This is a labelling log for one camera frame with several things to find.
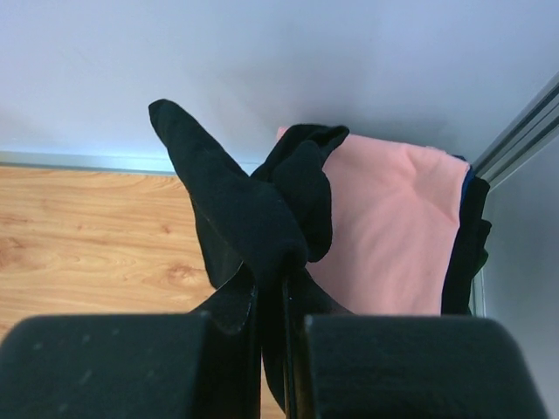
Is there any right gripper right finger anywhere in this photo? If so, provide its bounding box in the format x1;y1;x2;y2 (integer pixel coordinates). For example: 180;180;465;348
282;271;547;418

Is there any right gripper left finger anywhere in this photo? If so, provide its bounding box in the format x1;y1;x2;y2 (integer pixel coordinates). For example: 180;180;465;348
1;272;260;418

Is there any black t shirt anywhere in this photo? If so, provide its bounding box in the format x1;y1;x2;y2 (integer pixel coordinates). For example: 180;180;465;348
148;99;349;407

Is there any stack of folded shirts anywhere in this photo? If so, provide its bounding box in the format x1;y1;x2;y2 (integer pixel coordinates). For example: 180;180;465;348
441;166;492;315

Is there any pink folded t shirt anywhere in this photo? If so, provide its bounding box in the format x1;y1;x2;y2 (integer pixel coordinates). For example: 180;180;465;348
277;126;471;316

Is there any aluminium frame rail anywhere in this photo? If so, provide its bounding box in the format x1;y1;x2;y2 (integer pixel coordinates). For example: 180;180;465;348
474;73;558;183

